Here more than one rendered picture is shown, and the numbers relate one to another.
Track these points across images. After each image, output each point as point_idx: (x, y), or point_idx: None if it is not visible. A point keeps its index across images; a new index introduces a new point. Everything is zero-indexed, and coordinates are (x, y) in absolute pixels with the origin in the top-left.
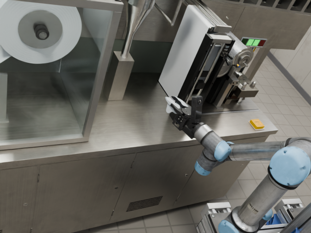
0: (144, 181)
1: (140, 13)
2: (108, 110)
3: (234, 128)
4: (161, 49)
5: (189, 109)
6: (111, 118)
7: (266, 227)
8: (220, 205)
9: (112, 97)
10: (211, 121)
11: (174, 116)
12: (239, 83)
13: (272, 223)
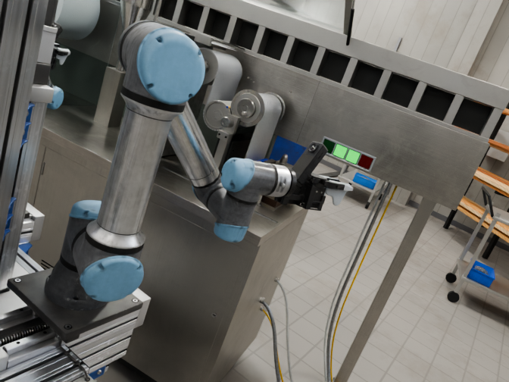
0: (57, 220)
1: (123, 7)
2: (77, 119)
3: (185, 192)
4: (201, 114)
5: (54, 47)
6: (67, 119)
7: (38, 269)
8: (28, 207)
9: (98, 118)
10: (167, 176)
11: None
12: None
13: None
